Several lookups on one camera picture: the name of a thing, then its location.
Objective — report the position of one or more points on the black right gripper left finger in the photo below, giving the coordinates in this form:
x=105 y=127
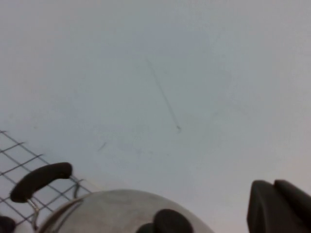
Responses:
x=6 y=225

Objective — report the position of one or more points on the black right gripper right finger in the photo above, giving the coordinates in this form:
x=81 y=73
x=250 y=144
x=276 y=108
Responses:
x=279 y=208

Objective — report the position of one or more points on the steel pot lid black knob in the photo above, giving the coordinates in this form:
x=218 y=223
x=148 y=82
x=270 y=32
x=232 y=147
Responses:
x=116 y=213

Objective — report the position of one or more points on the white black-grid tablecloth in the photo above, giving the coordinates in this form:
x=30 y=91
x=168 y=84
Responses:
x=12 y=155

